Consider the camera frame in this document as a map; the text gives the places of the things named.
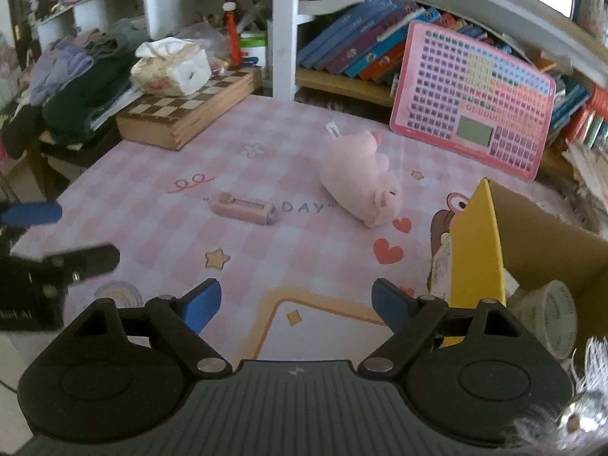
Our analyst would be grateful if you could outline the lavender cloth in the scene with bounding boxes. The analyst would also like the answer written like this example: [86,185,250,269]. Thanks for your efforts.
[28,47,93,105]

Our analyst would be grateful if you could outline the pink pig plush toy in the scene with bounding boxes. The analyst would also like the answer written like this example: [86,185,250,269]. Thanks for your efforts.
[319,122,404,229]

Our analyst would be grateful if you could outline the silver tinsel tuft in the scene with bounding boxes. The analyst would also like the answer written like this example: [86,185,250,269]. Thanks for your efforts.
[513,337,608,456]

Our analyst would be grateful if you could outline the red and white bottle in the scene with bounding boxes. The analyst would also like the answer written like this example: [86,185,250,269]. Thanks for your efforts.
[223,2,243,65]

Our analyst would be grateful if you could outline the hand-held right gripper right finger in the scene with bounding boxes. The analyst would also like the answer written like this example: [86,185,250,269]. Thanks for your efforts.
[357,278,529,375]

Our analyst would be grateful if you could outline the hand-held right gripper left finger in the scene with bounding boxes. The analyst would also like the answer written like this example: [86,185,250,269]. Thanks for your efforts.
[64,278,233,376]

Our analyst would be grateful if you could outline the pink learning tablet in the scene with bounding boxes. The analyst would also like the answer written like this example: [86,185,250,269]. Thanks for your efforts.
[389,20,556,181]

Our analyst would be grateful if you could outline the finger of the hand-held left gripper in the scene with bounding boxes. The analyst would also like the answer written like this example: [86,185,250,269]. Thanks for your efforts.
[0,202,63,227]
[45,245,121,284]

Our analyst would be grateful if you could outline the yellow cardboard box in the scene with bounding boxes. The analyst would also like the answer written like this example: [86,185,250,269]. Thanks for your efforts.
[427,178,608,362]

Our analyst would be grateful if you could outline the row of colourful books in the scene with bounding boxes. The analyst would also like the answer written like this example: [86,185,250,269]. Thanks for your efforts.
[297,0,476,81]

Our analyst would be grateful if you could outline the white bookshelf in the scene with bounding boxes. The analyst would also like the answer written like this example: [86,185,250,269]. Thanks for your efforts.
[35,0,608,153]

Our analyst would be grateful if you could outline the wooden chessboard box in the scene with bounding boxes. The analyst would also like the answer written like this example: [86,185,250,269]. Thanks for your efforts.
[115,67,262,151]

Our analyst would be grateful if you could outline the floral tissue pack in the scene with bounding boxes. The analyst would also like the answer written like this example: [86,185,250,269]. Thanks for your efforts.
[130,37,212,97]

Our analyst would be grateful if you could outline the pile of dark clothes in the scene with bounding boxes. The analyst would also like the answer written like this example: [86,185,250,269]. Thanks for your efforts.
[0,33,138,162]

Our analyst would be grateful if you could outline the pink checked table mat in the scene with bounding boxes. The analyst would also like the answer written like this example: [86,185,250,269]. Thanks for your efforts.
[47,95,608,362]

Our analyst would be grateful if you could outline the white tub with green lid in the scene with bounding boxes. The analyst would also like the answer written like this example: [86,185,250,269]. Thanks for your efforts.
[240,31,267,67]

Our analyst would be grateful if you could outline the books beside tablet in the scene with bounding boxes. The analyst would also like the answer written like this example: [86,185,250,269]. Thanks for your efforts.
[546,57,608,153]

